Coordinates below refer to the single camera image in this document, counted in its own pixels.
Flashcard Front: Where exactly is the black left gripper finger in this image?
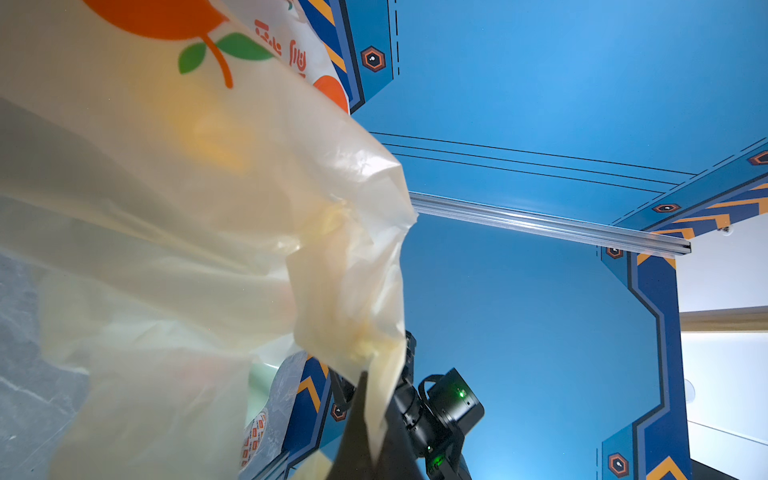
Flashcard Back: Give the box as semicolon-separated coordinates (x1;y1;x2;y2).
327;372;423;480

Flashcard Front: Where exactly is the cream plastic bag orange print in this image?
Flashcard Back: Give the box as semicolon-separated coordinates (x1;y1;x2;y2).
1;1;416;479

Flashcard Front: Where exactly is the light green fruit plate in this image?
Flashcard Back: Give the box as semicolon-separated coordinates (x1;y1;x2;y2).
246;363;278;424

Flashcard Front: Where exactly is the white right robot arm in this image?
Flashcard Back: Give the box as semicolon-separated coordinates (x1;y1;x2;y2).
328;332;485;479

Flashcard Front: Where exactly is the aluminium corner post right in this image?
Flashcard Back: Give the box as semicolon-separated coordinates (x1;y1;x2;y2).
410;192;692;258

